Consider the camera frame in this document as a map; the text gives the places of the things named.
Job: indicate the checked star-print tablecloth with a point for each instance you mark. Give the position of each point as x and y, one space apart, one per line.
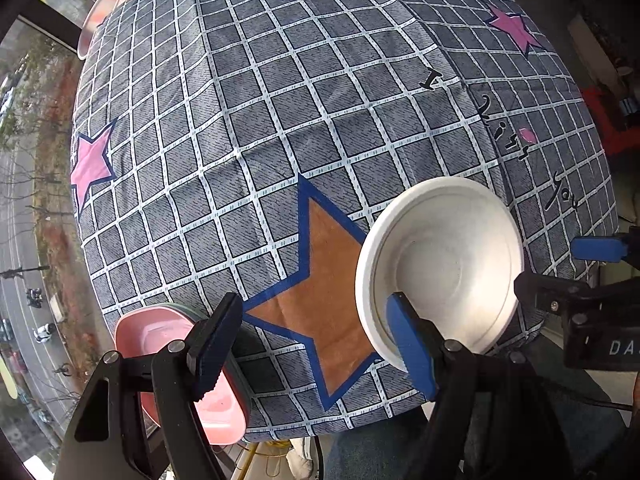
280 135

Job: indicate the white bowl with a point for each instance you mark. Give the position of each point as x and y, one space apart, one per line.
366 305
450 260
360 285

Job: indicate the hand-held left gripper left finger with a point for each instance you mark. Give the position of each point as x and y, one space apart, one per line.
215 355

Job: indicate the pink plastic container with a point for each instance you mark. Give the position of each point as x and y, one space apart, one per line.
150 335

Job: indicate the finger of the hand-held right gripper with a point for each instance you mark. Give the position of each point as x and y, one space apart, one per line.
595 249
545 290

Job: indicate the red plastic stool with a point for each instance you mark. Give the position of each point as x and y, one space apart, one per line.
605 125

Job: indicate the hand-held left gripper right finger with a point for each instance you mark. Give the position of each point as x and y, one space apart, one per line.
412 350

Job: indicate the person's legs in jeans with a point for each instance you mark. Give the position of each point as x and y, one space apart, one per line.
375 455

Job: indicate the pink plastic basin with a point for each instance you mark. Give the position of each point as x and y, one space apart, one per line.
102 10

